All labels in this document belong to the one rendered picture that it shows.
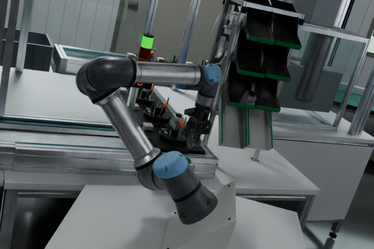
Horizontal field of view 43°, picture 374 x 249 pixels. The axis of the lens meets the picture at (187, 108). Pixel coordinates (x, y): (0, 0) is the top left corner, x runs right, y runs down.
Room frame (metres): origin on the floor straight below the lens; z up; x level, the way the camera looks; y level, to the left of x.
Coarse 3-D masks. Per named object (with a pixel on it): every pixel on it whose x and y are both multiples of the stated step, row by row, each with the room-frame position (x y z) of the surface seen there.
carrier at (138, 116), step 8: (136, 104) 2.38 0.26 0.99; (152, 104) 2.36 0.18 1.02; (160, 104) 2.32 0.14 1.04; (136, 112) 2.32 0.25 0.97; (144, 112) 2.30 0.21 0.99; (152, 112) 2.32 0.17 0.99; (168, 112) 2.45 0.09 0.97; (144, 120) 2.24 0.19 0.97; (152, 120) 2.26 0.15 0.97; (160, 120) 2.27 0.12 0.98; (168, 120) 2.31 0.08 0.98
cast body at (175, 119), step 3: (174, 114) 2.11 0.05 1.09; (177, 114) 2.09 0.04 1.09; (180, 114) 2.10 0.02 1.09; (174, 117) 2.09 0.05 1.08; (177, 117) 2.08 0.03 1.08; (180, 117) 2.09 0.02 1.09; (183, 117) 2.10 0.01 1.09; (171, 120) 2.11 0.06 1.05; (174, 120) 2.08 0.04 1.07; (177, 120) 2.08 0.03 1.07; (180, 120) 2.09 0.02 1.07; (183, 120) 2.09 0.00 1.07; (171, 123) 2.10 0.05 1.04; (174, 123) 2.08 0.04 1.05; (177, 123) 2.08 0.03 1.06; (171, 126) 2.09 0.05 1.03; (174, 126) 2.07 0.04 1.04; (177, 126) 2.07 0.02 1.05; (174, 129) 2.07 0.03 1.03; (177, 129) 2.07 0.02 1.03
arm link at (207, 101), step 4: (196, 96) 1.88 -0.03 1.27; (200, 96) 1.86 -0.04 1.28; (196, 100) 1.87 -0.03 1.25; (200, 100) 1.86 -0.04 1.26; (204, 100) 1.85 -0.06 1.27; (208, 100) 1.86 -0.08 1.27; (212, 100) 1.87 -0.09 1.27; (200, 104) 1.86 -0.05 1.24; (204, 104) 1.85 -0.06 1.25; (208, 104) 1.86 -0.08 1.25; (212, 104) 1.88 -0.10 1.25
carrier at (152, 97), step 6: (144, 90) 2.54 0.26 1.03; (138, 96) 2.52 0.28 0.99; (144, 96) 2.54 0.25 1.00; (150, 96) 2.58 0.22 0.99; (156, 96) 2.67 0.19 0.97; (138, 102) 2.48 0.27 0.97; (144, 102) 2.48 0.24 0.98; (150, 102) 2.50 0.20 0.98; (156, 102) 2.56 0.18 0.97; (162, 102) 2.59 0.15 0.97; (162, 108) 2.48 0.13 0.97
